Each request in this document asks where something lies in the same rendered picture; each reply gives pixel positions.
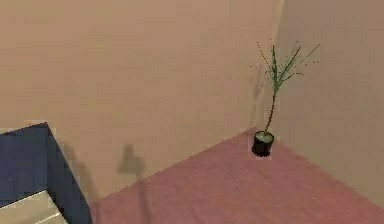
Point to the green house plant black pot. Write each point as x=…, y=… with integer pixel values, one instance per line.
x=262, y=144

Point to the dark blue cupboard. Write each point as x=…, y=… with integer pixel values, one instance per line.
x=30, y=160

